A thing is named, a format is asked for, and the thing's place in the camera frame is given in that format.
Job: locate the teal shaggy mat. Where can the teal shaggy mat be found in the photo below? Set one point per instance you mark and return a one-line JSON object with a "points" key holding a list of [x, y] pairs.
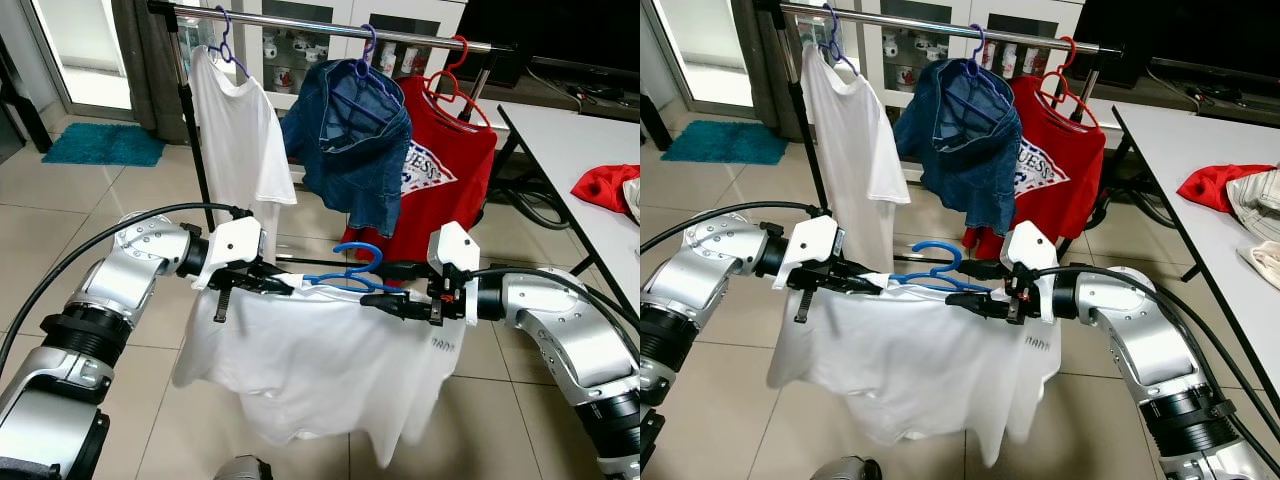
{"points": [[100, 145], [725, 145]]}

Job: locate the white printed t-shirt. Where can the white printed t-shirt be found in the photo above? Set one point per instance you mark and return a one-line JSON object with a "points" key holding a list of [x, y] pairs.
{"points": [[920, 360], [320, 360]]}

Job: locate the purple clothes hanger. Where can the purple clothes hanger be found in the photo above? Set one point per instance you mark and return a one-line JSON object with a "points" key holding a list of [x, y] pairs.
{"points": [[225, 45], [838, 45], [368, 50], [978, 50]]}

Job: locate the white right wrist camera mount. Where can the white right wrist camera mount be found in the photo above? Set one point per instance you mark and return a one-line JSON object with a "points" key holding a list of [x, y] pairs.
{"points": [[455, 245], [1030, 245]]}

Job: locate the white glass-door cabinet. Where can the white glass-door cabinet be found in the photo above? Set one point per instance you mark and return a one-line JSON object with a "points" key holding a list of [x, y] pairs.
{"points": [[300, 10], [930, 10]]}

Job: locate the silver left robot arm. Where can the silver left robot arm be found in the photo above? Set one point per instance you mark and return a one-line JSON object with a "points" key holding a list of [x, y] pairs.
{"points": [[720, 270], [140, 270]]}

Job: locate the blue denim garment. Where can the blue denim garment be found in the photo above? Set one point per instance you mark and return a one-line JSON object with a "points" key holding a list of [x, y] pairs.
{"points": [[370, 170], [980, 170]]}

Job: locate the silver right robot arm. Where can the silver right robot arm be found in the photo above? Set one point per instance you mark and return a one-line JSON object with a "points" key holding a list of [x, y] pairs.
{"points": [[550, 320], [1140, 330]]}

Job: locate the black television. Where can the black television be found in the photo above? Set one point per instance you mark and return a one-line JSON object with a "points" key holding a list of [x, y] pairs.
{"points": [[560, 30], [1180, 30]]}

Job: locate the silver clothes rack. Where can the silver clothes rack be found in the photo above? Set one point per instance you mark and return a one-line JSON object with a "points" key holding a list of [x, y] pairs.
{"points": [[300, 23], [900, 20]]}

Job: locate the grey curtain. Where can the grey curtain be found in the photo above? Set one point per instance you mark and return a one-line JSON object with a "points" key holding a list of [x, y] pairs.
{"points": [[150, 70], [765, 70]]}

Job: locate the red Guess t-shirt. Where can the red Guess t-shirt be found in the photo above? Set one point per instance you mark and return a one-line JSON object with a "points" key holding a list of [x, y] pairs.
{"points": [[460, 200], [1070, 200]]}

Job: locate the red clothes hanger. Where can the red clothes hanger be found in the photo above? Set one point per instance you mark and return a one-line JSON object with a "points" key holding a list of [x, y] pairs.
{"points": [[1065, 60], [455, 60]]}

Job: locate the plain white t-shirt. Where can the plain white t-shirt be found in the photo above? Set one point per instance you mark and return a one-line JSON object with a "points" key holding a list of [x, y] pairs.
{"points": [[855, 150], [240, 150]]}

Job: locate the white shirt with plaid lining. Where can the white shirt with plaid lining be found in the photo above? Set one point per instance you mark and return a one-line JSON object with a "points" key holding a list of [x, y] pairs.
{"points": [[1262, 265]]}

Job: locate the bright glass door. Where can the bright glass door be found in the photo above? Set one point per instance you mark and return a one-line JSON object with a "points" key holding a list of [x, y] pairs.
{"points": [[700, 45], [85, 45]]}

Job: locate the blue plastic clothes hanger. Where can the blue plastic clothes hanger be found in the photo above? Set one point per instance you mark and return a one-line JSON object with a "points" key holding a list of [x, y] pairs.
{"points": [[362, 246], [942, 246]]}

